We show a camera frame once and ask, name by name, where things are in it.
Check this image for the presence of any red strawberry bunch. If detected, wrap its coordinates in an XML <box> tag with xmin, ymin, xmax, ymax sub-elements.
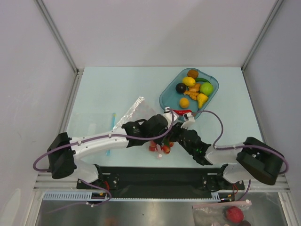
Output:
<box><xmin>149</xmin><ymin>139</ymin><xmax>174</xmax><ymax>154</ymax></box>

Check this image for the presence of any blue zipper clear bag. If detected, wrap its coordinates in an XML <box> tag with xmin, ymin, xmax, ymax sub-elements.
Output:
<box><xmin>72</xmin><ymin>112</ymin><xmax>117</xmax><ymax>157</ymax></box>

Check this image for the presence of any yellow pear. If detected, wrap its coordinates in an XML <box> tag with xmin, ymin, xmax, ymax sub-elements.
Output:
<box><xmin>197</xmin><ymin>93</ymin><xmax>208</xmax><ymax>109</ymax></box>

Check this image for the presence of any clear zip top bag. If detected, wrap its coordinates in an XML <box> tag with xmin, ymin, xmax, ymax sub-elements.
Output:
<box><xmin>111</xmin><ymin>96</ymin><xmax>170</xmax><ymax>160</ymax></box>

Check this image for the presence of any yellow lemon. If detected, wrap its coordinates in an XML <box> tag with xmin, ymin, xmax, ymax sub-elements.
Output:
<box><xmin>182</xmin><ymin>76</ymin><xmax>196</xmax><ymax>87</ymax></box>

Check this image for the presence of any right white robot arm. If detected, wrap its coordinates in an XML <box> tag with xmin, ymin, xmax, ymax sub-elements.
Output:
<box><xmin>167</xmin><ymin>123</ymin><xmax>285</xmax><ymax>189</ymax></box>

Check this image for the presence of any red fruit in bag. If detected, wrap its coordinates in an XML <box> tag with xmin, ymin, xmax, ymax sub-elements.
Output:
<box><xmin>225</xmin><ymin>206</ymin><xmax>244</xmax><ymax>224</ymax></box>

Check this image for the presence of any orange fruit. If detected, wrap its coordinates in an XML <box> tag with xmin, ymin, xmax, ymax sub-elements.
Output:
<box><xmin>179</xmin><ymin>97</ymin><xmax>190</xmax><ymax>109</ymax></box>

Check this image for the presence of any teal plastic tray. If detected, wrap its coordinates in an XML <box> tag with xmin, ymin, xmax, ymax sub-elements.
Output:
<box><xmin>159</xmin><ymin>68</ymin><xmax>219</xmax><ymax>118</ymax></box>

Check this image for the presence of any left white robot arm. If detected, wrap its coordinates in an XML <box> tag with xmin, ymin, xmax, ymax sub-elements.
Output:
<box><xmin>47</xmin><ymin>111</ymin><xmax>177</xmax><ymax>188</ymax></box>

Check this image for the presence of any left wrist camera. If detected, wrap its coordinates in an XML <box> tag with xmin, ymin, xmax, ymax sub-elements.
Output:
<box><xmin>163</xmin><ymin>107</ymin><xmax>178</xmax><ymax>128</ymax></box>

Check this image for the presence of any green chili pepper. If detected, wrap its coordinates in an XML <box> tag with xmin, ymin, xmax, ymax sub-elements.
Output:
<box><xmin>195</xmin><ymin>77</ymin><xmax>210</xmax><ymax>83</ymax></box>

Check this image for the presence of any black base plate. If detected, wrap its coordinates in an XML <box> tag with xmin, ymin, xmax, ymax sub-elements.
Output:
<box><xmin>76</xmin><ymin>166</ymin><xmax>245</xmax><ymax>194</ymax></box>

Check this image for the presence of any white cable duct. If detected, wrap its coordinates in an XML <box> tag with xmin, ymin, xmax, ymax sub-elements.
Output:
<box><xmin>43</xmin><ymin>191</ymin><xmax>234</xmax><ymax>202</ymax></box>

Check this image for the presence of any brown kiwi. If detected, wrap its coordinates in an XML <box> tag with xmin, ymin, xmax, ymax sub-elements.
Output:
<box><xmin>187</xmin><ymin>69</ymin><xmax>199</xmax><ymax>79</ymax></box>

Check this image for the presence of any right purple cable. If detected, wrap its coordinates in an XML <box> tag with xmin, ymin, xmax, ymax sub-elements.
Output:
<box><xmin>192</xmin><ymin>110</ymin><xmax>290</xmax><ymax>202</ymax></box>

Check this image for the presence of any green apple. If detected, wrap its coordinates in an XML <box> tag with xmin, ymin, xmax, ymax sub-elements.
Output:
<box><xmin>199</xmin><ymin>82</ymin><xmax>214</xmax><ymax>96</ymax></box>

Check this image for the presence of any red chili pepper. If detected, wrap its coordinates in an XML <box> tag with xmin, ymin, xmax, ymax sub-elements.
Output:
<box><xmin>173</xmin><ymin>109</ymin><xmax>192</xmax><ymax>116</ymax></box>

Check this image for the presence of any orange ginger root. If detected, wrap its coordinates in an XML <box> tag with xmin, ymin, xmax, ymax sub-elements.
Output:
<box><xmin>184</xmin><ymin>83</ymin><xmax>201</xmax><ymax>100</ymax></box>

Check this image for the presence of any dark purple fruit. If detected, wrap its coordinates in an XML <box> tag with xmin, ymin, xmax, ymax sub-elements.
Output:
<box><xmin>175</xmin><ymin>83</ymin><xmax>187</xmax><ymax>94</ymax></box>

